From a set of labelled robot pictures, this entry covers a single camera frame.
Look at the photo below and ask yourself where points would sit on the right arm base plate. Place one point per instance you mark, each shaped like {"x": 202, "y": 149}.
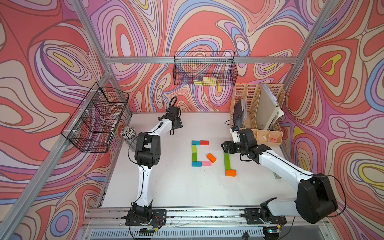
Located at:
{"x": 262, "y": 216}

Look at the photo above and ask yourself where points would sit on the pink block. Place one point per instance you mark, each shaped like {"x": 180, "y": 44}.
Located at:
{"x": 206, "y": 163}

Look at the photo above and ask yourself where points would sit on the dark tablet in organizer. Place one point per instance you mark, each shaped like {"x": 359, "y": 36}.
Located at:
{"x": 240, "y": 113}

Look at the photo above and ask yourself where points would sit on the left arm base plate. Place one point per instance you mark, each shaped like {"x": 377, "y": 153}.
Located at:
{"x": 145, "y": 217}

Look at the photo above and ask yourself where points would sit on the red block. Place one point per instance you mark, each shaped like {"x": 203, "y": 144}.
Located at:
{"x": 204, "y": 143}

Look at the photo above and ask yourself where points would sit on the orange block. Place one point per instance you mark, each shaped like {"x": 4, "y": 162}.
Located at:
{"x": 231, "y": 173}
{"x": 211, "y": 158}

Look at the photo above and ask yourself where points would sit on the black wire basket wall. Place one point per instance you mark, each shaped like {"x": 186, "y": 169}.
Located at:
{"x": 92, "y": 127}
{"x": 194, "y": 65}

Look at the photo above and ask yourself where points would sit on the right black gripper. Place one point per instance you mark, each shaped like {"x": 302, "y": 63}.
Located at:
{"x": 226, "y": 148}

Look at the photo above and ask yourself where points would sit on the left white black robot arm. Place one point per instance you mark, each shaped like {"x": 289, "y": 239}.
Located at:
{"x": 148, "y": 154}

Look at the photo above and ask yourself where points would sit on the aluminium front rail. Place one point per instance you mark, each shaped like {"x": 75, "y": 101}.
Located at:
{"x": 178, "y": 217}

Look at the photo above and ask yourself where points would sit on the black wire basket left wall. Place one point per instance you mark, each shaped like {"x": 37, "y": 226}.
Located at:
{"x": 92, "y": 127}

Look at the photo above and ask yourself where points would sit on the black wire basket back wall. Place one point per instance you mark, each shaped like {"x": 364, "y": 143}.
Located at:
{"x": 194, "y": 65}

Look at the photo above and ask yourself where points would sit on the grey stapler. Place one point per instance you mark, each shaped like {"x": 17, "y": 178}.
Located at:
{"x": 277, "y": 176}

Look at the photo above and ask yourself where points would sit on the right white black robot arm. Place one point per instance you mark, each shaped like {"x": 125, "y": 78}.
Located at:
{"x": 315, "y": 197}

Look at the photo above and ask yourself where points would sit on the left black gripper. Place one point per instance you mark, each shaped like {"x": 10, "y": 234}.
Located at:
{"x": 178, "y": 123}

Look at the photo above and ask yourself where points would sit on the white folder in organizer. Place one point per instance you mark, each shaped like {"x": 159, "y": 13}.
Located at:
{"x": 270, "y": 105}

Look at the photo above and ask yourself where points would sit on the yellow sticky notes pad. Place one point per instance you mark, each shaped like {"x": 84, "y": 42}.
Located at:
{"x": 205, "y": 81}

